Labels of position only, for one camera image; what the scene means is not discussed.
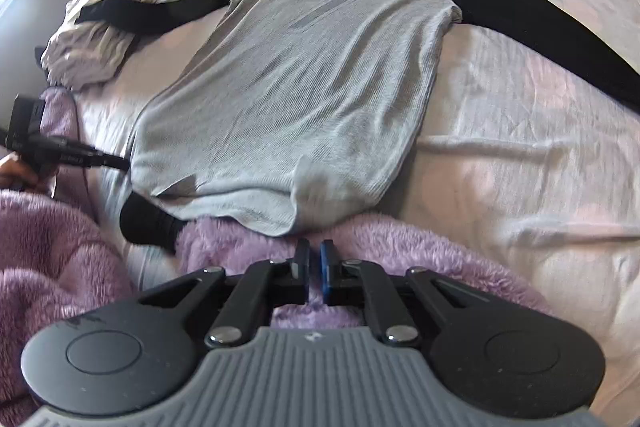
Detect grey shirt with black sleeves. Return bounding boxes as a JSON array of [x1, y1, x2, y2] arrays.
[[75, 0, 640, 258]]

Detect crumpled beige clothes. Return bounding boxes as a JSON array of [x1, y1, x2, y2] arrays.
[[40, 0, 162, 90]]

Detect bed with pink dotted sheet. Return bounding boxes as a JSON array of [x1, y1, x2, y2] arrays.
[[40, 0, 640, 408]]

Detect purple fleece blanket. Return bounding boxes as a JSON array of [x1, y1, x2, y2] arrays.
[[0, 87, 556, 427]]

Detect person's left hand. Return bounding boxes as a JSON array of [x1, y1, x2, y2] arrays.
[[0, 154, 45, 194]]

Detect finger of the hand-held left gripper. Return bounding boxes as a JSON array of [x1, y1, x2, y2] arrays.
[[40, 134, 130, 172]]

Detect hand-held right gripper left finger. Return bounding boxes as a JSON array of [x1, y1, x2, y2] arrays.
[[137, 238, 312, 349]]

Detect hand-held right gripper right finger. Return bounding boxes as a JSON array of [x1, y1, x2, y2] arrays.
[[320, 238, 493, 349]]

